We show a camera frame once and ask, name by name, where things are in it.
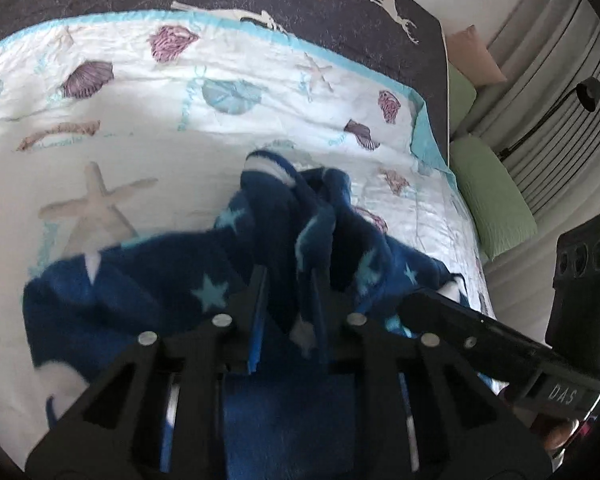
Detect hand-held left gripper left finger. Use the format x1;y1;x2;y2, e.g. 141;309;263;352
25;265;269;480

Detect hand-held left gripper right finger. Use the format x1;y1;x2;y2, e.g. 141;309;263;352
309;267;552;480

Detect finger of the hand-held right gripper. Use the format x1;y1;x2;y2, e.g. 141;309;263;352
399;291;557;392

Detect blue star-print fleece garment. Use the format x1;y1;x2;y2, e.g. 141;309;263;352
22;147;486;480

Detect person's right hand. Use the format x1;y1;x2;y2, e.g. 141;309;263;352
532;417;583;461

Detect large green pillow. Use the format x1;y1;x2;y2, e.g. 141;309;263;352
450;135;538;261

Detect black gooseneck lamp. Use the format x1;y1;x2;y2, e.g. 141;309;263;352
497;76;600;162

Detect white seashell-print quilt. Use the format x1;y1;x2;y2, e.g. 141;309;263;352
0;10;496;441

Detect small green pillow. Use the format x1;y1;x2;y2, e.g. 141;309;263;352
447;62;478;133

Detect grey pleated curtain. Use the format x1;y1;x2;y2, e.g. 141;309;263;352
460;0;600;256

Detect beige pink pillow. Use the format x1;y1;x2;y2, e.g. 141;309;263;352
445;25;508;86

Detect dark deer-print blanket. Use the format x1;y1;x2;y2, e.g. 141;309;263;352
0;0;451;161

